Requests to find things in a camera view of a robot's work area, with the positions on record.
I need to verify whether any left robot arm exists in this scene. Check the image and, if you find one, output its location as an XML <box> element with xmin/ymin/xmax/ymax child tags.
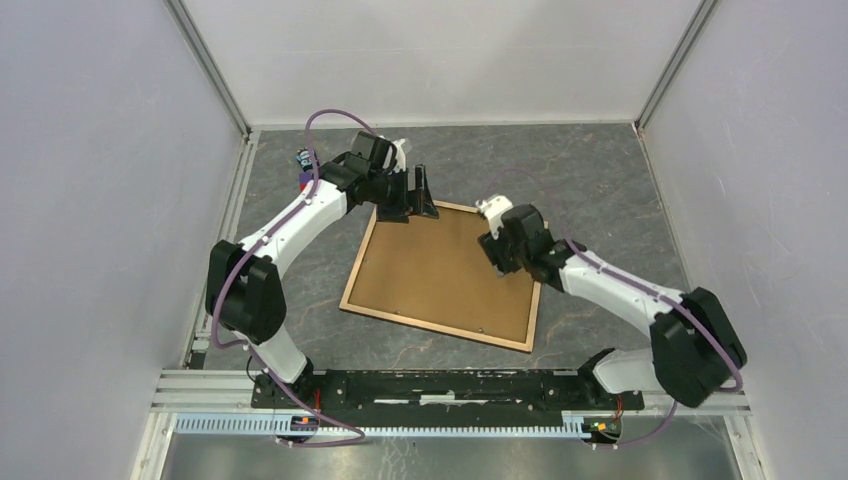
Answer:
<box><xmin>205</xmin><ymin>131</ymin><xmax>439</xmax><ymax>408</ymax></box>

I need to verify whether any aluminium corner post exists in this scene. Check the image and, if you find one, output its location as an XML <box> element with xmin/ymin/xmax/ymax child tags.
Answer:
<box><xmin>164</xmin><ymin>0</ymin><xmax>252</xmax><ymax>138</ymax></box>
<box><xmin>633</xmin><ymin>0</ymin><xmax>720</xmax><ymax>135</ymax></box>

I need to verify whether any white toothed cable duct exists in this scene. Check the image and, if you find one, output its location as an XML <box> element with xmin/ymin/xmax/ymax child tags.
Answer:
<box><xmin>174</xmin><ymin>413</ymin><xmax>591</xmax><ymax>440</ymax></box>

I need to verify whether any left aluminium corner post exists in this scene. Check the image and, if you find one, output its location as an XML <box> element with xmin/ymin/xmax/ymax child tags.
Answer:
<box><xmin>164</xmin><ymin>0</ymin><xmax>252</xmax><ymax>138</ymax></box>

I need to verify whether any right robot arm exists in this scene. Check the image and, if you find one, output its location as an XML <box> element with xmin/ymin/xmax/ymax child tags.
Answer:
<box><xmin>476</xmin><ymin>195</ymin><xmax>747</xmax><ymax>408</ymax></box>

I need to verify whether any brown backing board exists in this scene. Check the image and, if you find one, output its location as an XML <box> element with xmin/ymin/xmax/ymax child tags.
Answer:
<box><xmin>348</xmin><ymin>207</ymin><xmax>535</xmax><ymax>346</ymax></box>

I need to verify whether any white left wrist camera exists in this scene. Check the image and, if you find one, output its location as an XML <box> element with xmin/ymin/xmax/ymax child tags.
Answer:
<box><xmin>392</xmin><ymin>138</ymin><xmax>410</xmax><ymax>172</ymax></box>

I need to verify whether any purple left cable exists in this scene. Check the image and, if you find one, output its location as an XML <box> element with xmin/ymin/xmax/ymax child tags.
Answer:
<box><xmin>208</xmin><ymin>108</ymin><xmax>379</xmax><ymax>450</ymax></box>

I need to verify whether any purple and red block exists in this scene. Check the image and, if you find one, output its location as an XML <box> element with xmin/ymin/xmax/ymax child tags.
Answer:
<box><xmin>298</xmin><ymin>171</ymin><xmax>313</xmax><ymax>191</ymax></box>

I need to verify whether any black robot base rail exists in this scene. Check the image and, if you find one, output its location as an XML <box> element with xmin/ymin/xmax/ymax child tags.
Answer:
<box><xmin>291</xmin><ymin>369</ymin><xmax>645</xmax><ymax>428</ymax></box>

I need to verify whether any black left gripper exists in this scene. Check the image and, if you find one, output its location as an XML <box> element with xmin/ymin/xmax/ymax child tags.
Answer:
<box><xmin>368</xmin><ymin>165</ymin><xmax>438</xmax><ymax>225</ymax></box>

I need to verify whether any right aluminium corner post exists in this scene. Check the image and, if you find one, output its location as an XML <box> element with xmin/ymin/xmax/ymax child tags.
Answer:
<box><xmin>633</xmin><ymin>0</ymin><xmax>720</xmax><ymax>135</ymax></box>

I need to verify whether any left aluminium side rail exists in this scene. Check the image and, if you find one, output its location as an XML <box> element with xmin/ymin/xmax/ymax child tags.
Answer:
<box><xmin>181</xmin><ymin>130</ymin><xmax>261</xmax><ymax>369</ymax></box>

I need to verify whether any wooden picture frame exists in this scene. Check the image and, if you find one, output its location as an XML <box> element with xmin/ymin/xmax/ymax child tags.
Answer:
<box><xmin>339</xmin><ymin>200</ymin><xmax>543</xmax><ymax>354</ymax></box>

